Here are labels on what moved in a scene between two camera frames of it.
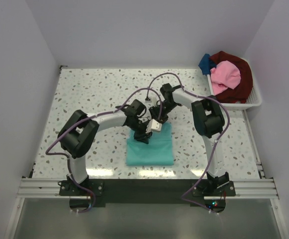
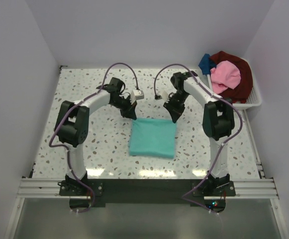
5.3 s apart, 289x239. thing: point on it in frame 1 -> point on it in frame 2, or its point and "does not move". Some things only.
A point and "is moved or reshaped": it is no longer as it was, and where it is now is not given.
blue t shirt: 205,64 does not move
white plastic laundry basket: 255,99 does not move
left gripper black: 143,137 -> 129,112
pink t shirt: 225,75 does not move
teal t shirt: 158,151 is moved or reshaped
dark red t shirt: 240,94 does not move
